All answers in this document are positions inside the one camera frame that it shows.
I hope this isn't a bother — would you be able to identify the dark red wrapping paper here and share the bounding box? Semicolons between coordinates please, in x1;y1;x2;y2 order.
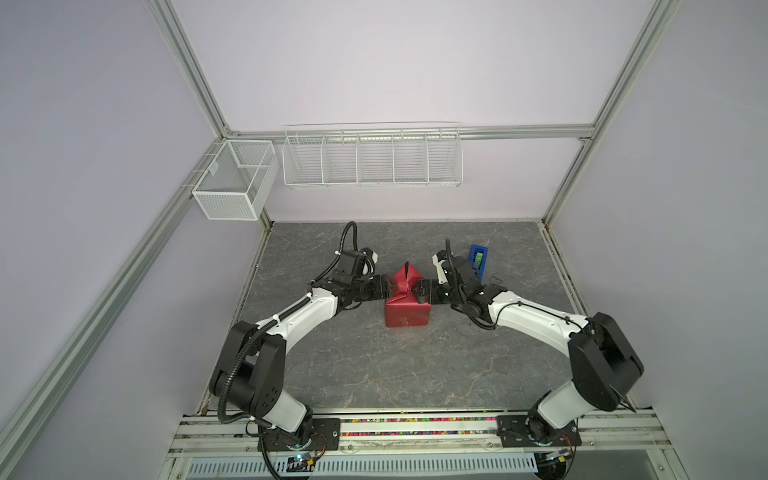
384;262;431;328

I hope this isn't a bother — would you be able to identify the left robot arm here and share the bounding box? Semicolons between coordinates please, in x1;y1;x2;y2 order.
208;221;391;445

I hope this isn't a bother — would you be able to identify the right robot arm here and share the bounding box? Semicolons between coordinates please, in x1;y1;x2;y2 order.
411;242;644;445

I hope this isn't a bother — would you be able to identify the blue tape dispenser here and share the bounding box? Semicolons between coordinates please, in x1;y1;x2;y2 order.
469;244;488;280

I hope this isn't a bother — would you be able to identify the small white mesh basket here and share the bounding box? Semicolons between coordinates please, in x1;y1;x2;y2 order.
192;140;280;221

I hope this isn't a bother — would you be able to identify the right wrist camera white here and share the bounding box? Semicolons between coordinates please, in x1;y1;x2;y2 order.
432;250;449;285

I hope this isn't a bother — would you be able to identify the long white wire basket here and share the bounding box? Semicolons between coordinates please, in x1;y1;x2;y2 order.
282;122;464;188

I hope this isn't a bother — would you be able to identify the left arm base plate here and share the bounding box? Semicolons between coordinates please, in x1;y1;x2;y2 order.
259;417;341;452

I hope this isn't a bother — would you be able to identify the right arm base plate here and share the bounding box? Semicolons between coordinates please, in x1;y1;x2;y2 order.
496;414;582;448

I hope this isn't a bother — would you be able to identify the white slotted cable duct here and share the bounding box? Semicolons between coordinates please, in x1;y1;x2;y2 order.
186;452;539;479

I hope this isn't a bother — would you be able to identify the aluminium front rail frame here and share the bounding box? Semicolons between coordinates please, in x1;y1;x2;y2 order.
159;409;688;479

